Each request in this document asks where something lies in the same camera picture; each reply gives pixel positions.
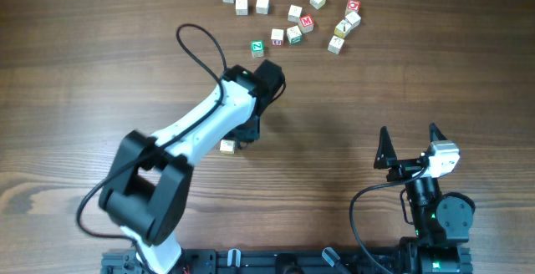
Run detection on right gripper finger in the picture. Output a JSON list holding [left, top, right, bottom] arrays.
[[374, 126, 398, 170], [429, 123, 447, 142]]

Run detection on red U side block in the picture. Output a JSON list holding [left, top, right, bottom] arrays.
[[271, 28, 284, 46]]

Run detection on red M letter block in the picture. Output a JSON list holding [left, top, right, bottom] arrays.
[[298, 14, 314, 33]]

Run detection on yellow-edged white block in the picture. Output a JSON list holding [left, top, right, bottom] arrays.
[[220, 140, 237, 154]]

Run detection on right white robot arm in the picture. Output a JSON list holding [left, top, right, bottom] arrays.
[[374, 124, 476, 274]]

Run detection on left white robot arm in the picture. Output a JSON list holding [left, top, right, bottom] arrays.
[[99, 60, 285, 273]]

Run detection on green Z letter block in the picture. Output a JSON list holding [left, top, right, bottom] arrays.
[[250, 40, 264, 58]]

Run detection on white block teal side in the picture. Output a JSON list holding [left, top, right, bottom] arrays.
[[286, 25, 303, 44]]

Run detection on white block bird-like picture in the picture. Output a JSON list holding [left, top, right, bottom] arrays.
[[288, 5, 303, 23]]

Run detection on white block red Y side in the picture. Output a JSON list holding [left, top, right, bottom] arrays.
[[256, 0, 270, 15]]

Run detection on white block number 2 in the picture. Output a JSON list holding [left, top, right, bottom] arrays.
[[328, 35, 344, 54]]

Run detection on white block turtle picture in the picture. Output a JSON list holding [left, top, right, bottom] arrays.
[[235, 0, 248, 16]]

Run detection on yellow bordered picture block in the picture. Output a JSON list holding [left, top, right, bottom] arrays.
[[334, 19, 352, 39]]

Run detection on white block beside yellow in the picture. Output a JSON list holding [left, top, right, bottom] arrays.
[[345, 11, 361, 29]]

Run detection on red Q letter block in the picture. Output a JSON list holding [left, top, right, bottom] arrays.
[[345, 0, 361, 15]]

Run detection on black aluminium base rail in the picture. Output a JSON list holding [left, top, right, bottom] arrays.
[[99, 246, 473, 274]]

